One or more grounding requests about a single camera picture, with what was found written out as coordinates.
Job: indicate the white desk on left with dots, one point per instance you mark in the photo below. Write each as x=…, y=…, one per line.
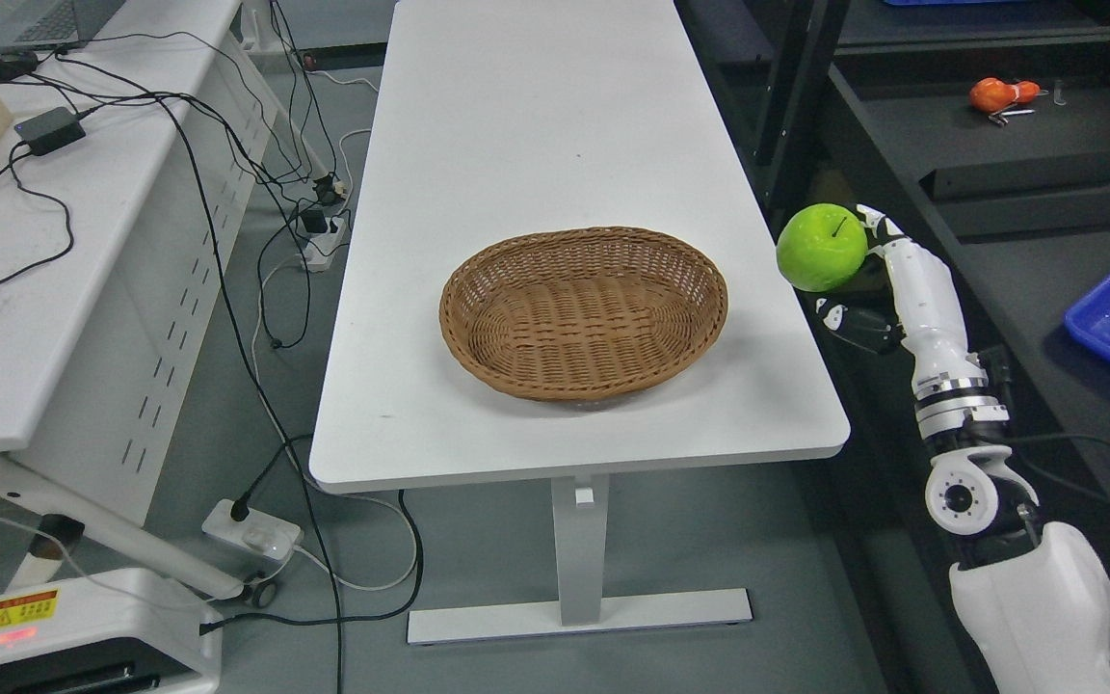
x=109, y=276

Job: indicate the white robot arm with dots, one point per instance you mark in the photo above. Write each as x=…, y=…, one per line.
x=1031, y=593

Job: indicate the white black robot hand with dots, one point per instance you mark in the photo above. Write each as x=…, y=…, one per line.
x=929, y=320

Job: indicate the white robot base with label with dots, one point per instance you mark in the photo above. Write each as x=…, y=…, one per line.
x=123, y=631

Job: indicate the white power strip far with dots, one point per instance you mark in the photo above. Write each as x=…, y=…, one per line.
x=320, y=248

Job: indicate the black power adapter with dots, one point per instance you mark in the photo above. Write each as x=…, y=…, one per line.
x=47, y=132

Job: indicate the white power strip near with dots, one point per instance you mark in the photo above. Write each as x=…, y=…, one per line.
x=266, y=536

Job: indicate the orange toy with keys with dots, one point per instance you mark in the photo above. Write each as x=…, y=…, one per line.
x=995, y=98

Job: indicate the grey laptop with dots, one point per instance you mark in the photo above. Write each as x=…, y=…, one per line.
x=45, y=25

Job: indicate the black shelf unit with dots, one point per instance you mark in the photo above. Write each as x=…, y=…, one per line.
x=877, y=91

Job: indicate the white table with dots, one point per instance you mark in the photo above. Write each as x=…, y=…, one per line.
x=500, y=118

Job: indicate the brown wicker basket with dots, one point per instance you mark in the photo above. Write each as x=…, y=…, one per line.
x=584, y=314

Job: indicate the green apple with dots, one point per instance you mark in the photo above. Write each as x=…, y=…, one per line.
x=821, y=247

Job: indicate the white power strip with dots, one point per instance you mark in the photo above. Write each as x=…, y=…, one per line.
x=320, y=248
x=266, y=536

